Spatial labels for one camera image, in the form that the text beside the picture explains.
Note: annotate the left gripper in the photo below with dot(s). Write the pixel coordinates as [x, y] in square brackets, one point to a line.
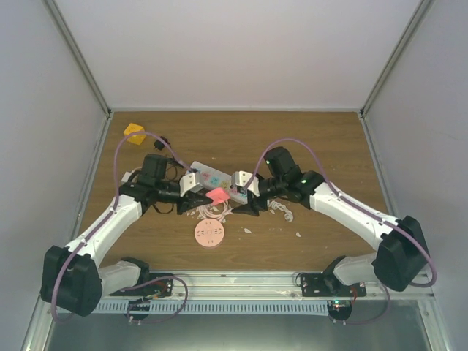
[188, 202]

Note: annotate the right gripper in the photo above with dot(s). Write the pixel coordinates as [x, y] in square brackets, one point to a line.
[251, 208]

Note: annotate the pink square plug adapter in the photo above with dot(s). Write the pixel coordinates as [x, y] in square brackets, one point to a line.
[218, 195]

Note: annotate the white power strip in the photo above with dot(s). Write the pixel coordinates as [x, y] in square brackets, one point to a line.
[212, 178]

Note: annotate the pink round power socket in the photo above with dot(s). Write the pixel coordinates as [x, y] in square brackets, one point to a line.
[209, 233]

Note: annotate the black power adapter plug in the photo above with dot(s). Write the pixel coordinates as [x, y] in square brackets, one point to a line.
[161, 143]

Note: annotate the white usb charger plug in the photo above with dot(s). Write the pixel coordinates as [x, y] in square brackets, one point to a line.
[126, 177]

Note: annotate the yellow cube socket adapter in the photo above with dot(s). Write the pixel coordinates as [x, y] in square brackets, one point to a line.
[134, 134]

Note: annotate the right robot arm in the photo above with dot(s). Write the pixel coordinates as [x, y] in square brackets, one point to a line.
[400, 250]

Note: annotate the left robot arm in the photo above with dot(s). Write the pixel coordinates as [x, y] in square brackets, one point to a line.
[72, 276]

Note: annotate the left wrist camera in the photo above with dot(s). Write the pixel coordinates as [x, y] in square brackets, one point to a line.
[191, 182]

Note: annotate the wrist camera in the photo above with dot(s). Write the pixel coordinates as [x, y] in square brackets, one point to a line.
[191, 182]
[245, 182]

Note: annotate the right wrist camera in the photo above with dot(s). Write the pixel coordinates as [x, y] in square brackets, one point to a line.
[245, 182]

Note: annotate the aluminium mounting rail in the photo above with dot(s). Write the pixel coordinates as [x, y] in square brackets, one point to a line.
[269, 286]

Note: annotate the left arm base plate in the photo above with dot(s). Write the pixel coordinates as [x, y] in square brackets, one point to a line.
[161, 289]

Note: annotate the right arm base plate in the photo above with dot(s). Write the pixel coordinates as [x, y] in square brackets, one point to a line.
[322, 285]

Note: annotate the slotted cable duct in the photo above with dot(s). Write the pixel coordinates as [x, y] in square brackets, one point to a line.
[318, 308]

